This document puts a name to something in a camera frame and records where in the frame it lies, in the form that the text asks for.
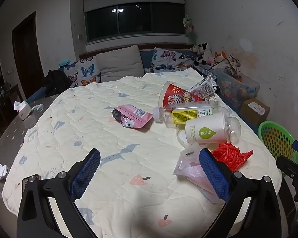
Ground butterfly print pillow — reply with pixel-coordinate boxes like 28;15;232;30
150;48;195;73
64;56;101;88

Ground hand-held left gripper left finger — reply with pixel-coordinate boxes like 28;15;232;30
17;148;101;238

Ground green plastic basket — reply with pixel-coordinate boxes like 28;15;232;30
258;121;298;176

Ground clear plastic bag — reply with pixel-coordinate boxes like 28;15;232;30
173;142;225;202

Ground red shredded mesh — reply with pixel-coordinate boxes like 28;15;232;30
211;142;254;171

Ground wooden headboard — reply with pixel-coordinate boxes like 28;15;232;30
79;43;198;60

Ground artificial flower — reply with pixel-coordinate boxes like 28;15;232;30
183;15;198;42

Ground yellow label plastic bottle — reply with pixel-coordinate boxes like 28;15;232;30
153;101;218;129

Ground grey pillow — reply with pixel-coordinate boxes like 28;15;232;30
96;45;145;83

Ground cream quilted blanket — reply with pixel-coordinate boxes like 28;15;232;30
2;69;282;238

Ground tissue pack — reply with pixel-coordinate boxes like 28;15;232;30
14;100;32;121

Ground spotted cloth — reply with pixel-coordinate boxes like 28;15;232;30
211;56;242;77

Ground dark clothes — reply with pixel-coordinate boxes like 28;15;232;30
44;69;72;97

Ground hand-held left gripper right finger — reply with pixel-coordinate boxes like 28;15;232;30
199;148;283;238

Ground pink snack bag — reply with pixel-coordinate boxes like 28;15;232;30
111;105;154;129

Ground window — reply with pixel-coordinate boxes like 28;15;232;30
85;2;186;42

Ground grey star-print sheet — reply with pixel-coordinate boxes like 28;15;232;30
0;97;65;228

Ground red printed paper cup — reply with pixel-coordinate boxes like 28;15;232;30
158;81;206;109

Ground white milk carton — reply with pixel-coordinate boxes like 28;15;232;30
190;75;218;100

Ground dark wooden door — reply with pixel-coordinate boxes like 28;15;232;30
12;11;45;100

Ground clear storage bin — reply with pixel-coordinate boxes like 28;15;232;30
210;68;261;109

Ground crumpled white paper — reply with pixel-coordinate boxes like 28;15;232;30
0;162;8;180

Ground white cup with dome lid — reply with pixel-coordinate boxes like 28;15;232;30
185;111;242;145

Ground cardboard box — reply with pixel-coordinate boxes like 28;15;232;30
240;98;271;127

